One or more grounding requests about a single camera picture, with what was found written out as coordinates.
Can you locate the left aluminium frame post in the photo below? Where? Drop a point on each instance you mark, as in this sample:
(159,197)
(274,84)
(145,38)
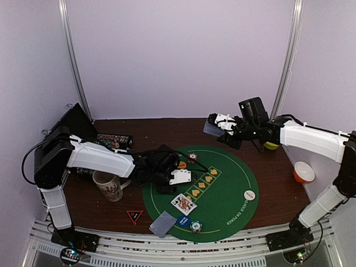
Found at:
(63,10)

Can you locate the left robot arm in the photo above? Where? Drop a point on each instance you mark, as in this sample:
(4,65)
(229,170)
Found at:
(61,151)

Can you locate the red poker chip stack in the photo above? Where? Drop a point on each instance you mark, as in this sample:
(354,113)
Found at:
(192,158)

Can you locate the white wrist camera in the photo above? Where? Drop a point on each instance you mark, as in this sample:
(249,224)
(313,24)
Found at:
(180,176)
(223,122)

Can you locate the blue poker chip stack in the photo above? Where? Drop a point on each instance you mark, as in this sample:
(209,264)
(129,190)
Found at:
(196,227)

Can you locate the blue playing card deck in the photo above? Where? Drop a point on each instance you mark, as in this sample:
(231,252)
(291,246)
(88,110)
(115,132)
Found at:
(212,130)

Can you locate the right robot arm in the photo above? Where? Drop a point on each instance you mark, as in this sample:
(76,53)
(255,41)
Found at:
(336,146)

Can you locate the white dealer button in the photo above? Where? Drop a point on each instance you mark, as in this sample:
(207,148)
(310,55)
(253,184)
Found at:
(249,195)

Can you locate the face-up queen card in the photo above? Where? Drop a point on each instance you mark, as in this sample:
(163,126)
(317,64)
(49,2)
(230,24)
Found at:
(183,204)

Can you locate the front poker chip row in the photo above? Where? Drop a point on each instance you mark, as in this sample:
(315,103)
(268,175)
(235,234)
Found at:
(84,172)

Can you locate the round green poker mat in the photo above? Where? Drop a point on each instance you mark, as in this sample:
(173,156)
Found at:
(218,191)

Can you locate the white floral mug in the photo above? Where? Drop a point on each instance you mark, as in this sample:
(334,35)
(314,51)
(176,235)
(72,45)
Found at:
(110,185)

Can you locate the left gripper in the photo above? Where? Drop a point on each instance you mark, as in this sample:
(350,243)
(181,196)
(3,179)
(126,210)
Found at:
(162,189)

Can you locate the right aluminium frame post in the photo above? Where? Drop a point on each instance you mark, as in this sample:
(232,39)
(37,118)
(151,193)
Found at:
(291,51)

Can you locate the orange bowl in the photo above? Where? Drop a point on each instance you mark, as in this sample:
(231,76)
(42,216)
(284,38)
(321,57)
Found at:
(303,173)

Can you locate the red black triangle token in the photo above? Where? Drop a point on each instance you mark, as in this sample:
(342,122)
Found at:
(134,215)

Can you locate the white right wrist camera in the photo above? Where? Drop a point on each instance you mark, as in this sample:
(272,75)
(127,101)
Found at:
(223,122)

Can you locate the dealt card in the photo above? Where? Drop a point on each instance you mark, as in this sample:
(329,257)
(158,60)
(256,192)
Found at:
(154,230)

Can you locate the aluminium frame post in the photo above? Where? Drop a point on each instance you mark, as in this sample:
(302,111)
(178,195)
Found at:
(63,10)
(291,51)

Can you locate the black poker case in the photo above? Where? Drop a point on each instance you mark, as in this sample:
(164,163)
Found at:
(79,125)

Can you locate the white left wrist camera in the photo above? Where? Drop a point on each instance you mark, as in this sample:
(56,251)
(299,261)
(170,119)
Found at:
(180,176)

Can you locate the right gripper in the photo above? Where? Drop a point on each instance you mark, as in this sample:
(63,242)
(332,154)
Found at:
(227,138)

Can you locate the orange big blind button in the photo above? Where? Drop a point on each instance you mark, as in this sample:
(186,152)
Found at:
(182,165)

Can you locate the blue small blind button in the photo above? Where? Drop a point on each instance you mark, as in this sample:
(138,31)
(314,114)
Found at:
(183,221)

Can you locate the green bowl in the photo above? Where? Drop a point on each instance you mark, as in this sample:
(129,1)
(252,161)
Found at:
(271,146)

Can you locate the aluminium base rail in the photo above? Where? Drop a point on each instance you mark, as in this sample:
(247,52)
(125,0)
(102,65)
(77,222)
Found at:
(246,248)

